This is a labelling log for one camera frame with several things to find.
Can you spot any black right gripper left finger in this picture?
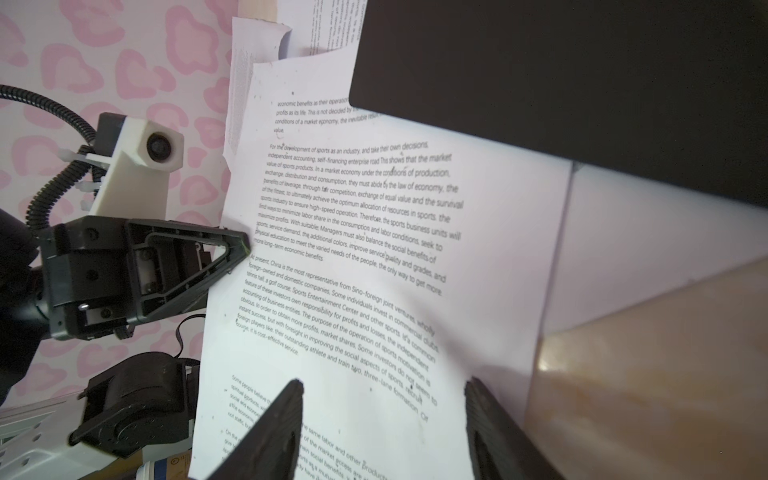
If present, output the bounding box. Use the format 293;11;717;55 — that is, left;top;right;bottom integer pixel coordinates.
209;379;304;480

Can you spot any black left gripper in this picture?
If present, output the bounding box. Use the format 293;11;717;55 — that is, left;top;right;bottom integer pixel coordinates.
37;216;250;340

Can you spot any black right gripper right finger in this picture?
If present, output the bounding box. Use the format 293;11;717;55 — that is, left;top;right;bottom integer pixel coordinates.
464;377;564;480

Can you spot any printed paper sheet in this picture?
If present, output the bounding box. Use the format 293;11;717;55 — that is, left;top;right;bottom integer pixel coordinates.
542;166;767;335
223;16;293;175
277;0;367;58
191;46;572;479

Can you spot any teal folder with black inside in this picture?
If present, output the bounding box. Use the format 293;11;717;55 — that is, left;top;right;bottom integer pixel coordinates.
349;1;767;206

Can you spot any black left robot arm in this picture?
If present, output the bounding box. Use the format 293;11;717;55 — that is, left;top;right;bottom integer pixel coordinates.
1;85;250;392

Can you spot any printed paper sheet back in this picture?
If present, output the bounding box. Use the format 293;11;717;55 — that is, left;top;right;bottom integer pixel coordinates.
277;0;367;58

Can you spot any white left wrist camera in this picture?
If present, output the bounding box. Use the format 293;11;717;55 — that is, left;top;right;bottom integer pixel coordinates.
58;112;184;220

